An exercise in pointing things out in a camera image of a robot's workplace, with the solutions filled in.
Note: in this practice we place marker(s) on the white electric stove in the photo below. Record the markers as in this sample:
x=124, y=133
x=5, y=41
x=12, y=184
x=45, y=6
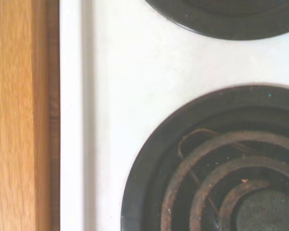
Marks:
x=135, y=72

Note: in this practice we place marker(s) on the black coil stove burner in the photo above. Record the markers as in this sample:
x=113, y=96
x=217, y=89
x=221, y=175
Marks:
x=231, y=168
x=221, y=21

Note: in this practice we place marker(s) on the large wooden butcher block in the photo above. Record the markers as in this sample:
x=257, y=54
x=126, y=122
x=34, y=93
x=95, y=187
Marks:
x=17, y=115

